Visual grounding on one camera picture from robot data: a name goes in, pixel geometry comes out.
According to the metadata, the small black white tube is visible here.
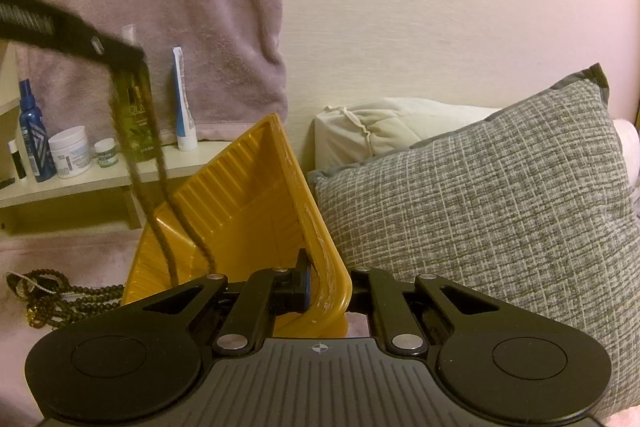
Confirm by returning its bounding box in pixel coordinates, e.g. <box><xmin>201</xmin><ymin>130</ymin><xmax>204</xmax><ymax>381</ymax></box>
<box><xmin>7</xmin><ymin>140</ymin><xmax>29</xmax><ymax>180</ymax></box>

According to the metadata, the white cream jar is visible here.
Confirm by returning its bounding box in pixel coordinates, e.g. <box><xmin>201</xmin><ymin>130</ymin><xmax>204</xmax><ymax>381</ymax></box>
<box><xmin>48</xmin><ymin>126</ymin><xmax>94</xmax><ymax>179</ymax></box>

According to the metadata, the blue spray bottle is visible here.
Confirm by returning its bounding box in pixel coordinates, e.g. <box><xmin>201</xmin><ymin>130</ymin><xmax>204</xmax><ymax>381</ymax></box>
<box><xmin>18</xmin><ymin>79</ymin><xmax>57</xmax><ymax>183</ymax></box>

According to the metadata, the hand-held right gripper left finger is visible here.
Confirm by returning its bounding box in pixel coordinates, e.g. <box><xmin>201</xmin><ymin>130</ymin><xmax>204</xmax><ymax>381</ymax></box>
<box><xmin>122</xmin><ymin>249</ymin><xmax>315</xmax><ymax>356</ymax></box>

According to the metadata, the yellow plastic tray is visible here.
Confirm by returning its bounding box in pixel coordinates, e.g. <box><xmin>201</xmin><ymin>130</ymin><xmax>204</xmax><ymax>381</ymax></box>
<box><xmin>122</xmin><ymin>112</ymin><xmax>353</xmax><ymax>338</ymax></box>

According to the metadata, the pink blanket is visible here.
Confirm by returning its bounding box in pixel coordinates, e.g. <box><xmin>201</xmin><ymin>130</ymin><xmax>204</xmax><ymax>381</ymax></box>
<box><xmin>0</xmin><ymin>227</ymin><xmax>151</xmax><ymax>408</ymax></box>

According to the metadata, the pile of dark bead necklaces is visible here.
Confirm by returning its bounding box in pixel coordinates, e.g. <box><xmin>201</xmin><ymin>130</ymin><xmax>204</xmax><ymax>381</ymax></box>
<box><xmin>5</xmin><ymin>269</ymin><xmax>126</xmax><ymax>333</ymax></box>

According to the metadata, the small green label jar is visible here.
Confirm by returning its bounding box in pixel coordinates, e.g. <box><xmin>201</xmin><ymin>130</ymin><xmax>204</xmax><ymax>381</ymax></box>
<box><xmin>94</xmin><ymin>138</ymin><xmax>119</xmax><ymax>170</ymax></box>

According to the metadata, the white wall shelf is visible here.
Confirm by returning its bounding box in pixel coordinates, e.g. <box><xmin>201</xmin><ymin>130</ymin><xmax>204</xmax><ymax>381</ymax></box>
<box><xmin>0</xmin><ymin>97</ymin><xmax>261</xmax><ymax>235</ymax></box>

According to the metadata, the white crumpled cloth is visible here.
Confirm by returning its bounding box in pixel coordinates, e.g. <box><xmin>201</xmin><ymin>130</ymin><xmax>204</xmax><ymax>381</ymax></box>
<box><xmin>314</xmin><ymin>99</ymin><xmax>502</xmax><ymax>171</ymax></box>

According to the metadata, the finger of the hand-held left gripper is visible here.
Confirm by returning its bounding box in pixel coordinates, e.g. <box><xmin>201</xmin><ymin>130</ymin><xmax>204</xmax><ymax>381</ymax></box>
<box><xmin>0</xmin><ymin>0</ymin><xmax>148</xmax><ymax>75</ymax></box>

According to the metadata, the green spray bottle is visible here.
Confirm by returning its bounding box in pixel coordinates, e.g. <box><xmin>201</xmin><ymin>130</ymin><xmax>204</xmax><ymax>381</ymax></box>
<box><xmin>112</xmin><ymin>24</ymin><xmax>154</xmax><ymax>162</ymax></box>

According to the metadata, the grey woven pillow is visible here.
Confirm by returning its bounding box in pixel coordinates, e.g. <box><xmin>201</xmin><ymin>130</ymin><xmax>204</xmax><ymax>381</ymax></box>
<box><xmin>306</xmin><ymin>63</ymin><xmax>637</xmax><ymax>410</ymax></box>

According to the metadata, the long brown bead necklace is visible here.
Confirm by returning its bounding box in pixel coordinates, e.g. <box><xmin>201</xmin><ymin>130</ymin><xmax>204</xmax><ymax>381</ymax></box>
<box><xmin>107</xmin><ymin>62</ymin><xmax>219</xmax><ymax>284</ymax></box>

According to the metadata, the blue and white tube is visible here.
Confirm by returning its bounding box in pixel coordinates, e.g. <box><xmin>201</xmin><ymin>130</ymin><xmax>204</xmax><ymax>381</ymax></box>
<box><xmin>171</xmin><ymin>46</ymin><xmax>199</xmax><ymax>152</ymax></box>

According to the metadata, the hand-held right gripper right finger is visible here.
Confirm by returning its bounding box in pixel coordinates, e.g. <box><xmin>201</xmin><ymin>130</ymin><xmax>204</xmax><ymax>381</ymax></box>
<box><xmin>349</xmin><ymin>266</ymin><xmax>506</xmax><ymax>352</ymax></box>

